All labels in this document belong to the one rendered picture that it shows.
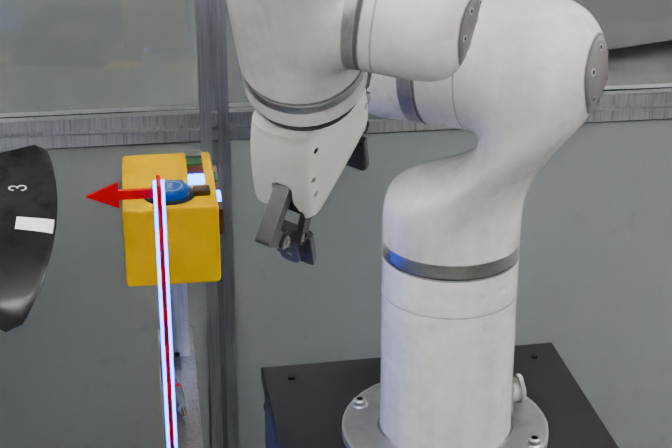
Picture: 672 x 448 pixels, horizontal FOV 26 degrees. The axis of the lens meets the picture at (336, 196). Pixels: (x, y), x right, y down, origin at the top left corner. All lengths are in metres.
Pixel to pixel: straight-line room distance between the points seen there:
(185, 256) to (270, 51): 0.67
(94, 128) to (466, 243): 0.89
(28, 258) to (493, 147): 0.40
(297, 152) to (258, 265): 1.13
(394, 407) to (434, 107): 0.29
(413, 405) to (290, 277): 0.84
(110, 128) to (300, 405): 0.71
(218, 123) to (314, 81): 1.09
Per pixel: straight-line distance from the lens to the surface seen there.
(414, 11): 0.86
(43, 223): 1.28
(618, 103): 2.11
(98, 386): 2.18
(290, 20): 0.87
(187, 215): 1.52
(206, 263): 1.55
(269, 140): 0.98
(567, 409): 1.41
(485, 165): 1.17
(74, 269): 2.09
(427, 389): 1.28
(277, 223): 1.01
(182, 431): 1.55
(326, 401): 1.41
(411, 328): 1.25
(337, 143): 1.01
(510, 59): 1.14
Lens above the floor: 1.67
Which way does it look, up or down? 23 degrees down
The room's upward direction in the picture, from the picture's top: straight up
